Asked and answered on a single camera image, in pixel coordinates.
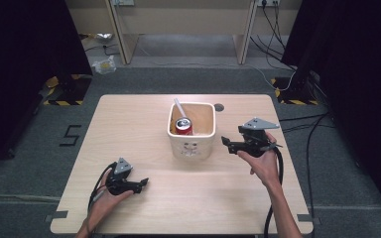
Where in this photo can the light wooden desk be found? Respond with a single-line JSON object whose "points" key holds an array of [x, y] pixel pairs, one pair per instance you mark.
{"points": [[185, 20]]}

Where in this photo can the crumpled clear plastic bag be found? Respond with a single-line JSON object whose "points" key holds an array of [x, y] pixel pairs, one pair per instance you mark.
{"points": [[105, 65]]}

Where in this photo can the person's left hand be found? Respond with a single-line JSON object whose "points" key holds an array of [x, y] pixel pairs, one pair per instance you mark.
{"points": [[107, 203]]}

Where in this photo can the person's right hand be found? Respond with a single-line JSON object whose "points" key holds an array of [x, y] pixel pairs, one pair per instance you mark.
{"points": [[264, 168]]}

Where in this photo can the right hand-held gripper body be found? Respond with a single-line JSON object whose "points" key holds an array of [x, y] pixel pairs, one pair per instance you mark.
{"points": [[256, 139]]}

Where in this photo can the black yellow striped stand base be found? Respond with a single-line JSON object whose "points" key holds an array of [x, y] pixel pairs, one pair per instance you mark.
{"points": [[294, 95], [66, 94]]}

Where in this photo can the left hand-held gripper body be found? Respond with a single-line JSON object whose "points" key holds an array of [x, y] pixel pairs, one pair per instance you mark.
{"points": [[122, 167]]}

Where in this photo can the white drinking straw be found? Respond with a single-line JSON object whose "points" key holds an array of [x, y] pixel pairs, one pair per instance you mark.
{"points": [[180, 107]]}

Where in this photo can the white wall power socket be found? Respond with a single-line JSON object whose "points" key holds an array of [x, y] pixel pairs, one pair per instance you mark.
{"points": [[268, 2]]}

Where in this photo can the crumpled silver foil wrapper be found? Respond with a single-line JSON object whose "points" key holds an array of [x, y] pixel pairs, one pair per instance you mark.
{"points": [[103, 36]]}

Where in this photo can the red drink can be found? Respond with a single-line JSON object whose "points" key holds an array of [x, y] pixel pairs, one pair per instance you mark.
{"points": [[184, 126]]}

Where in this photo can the black curtain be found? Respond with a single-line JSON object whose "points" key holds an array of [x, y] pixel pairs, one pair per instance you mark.
{"points": [[360, 66], [23, 66]]}

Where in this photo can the white power strip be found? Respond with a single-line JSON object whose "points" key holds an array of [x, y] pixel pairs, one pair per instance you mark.
{"points": [[123, 2]]}

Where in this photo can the dark round table grommet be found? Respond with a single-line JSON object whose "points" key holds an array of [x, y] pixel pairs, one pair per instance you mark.
{"points": [[218, 107]]}

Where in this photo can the cream square bin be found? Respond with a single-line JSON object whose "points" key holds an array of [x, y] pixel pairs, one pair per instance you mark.
{"points": [[191, 145]]}

